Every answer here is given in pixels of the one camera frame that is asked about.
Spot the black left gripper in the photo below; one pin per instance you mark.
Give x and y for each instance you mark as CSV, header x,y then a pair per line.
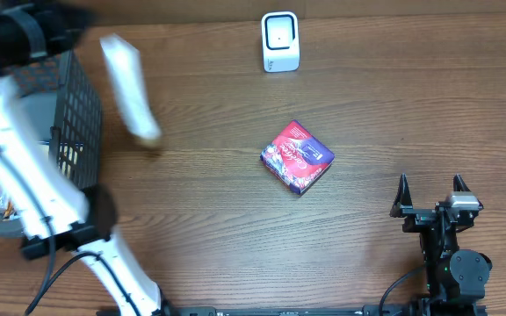
x,y
54,13

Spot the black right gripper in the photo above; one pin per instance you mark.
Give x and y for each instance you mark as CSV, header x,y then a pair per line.
x,y
416,218

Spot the white cosmetic tube gold cap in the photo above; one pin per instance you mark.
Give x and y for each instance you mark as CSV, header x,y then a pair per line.
x,y
125,73

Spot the yellow blue snack bag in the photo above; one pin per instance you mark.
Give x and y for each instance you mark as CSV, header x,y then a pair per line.
x,y
7,211

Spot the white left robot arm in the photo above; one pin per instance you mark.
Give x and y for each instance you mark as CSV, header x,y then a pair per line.
x,y
98,243

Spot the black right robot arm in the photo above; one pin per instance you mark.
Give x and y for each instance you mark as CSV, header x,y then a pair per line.
x,y
455,277

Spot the white barcode scanner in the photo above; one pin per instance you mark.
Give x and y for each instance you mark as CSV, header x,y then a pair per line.
x,y
280,42

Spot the grey plastic shopping basket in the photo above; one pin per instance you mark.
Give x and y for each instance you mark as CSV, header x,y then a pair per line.
x,y
50,132

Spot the red purple sanitary pad pack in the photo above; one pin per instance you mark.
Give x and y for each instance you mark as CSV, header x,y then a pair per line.
x,y
297,158

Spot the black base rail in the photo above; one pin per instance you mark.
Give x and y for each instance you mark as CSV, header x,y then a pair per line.
x,y
366,310

